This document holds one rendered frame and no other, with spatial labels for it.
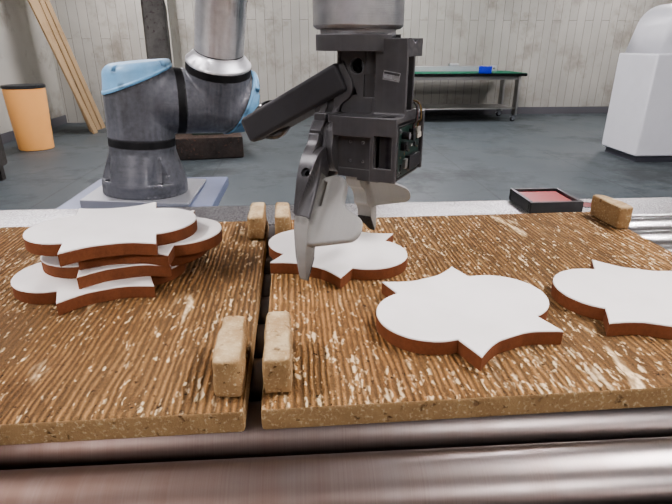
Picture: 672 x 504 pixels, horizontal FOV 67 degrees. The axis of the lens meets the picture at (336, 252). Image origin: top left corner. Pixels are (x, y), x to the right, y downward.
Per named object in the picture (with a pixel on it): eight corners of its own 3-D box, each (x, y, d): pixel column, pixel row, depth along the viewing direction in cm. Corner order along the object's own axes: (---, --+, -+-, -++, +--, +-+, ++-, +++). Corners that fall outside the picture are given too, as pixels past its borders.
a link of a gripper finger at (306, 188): (301, 211, 41) (330, 113, 43) (285, 208, 42) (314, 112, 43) (324, 229, 45) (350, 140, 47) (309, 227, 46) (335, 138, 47)
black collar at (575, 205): (508, 199, 78) (509, 188, 77) (556, 198, 78) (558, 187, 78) (529, 214, 71) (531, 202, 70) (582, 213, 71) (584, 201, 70)
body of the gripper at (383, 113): (392, 193, 42) (399, 33, 37) (301, 181, 45) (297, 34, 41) (421, 173, 48) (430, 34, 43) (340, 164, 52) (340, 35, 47)
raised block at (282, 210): (276, 222, 61) (274, 200, 60) (291, 222, 61) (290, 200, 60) (274, 240, 55) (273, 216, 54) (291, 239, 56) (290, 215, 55)
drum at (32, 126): (48, 151, 582) (34, 86, 555) (7, 152, 578) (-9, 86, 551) (64, 144, 624) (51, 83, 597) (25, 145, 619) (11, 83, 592)
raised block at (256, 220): (252, 223, 61) (250, 201, 60) (267, 223, 61) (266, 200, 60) (248, 241, 55) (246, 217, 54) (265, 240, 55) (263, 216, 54)
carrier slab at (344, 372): (276, 231, 63) (275, 219, 62) (594, 222, 66) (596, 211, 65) (261, 431, 30) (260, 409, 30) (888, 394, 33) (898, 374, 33)
